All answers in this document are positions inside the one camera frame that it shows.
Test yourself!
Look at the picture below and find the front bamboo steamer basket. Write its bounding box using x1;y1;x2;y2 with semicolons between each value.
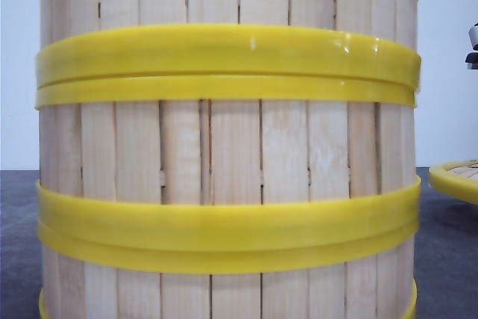
38;221;417;318

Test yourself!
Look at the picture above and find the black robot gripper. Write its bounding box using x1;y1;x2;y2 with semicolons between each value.
465;23;478;69

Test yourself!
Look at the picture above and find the yellow rimmed steamer lid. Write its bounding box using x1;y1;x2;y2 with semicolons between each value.
429;159;477;204

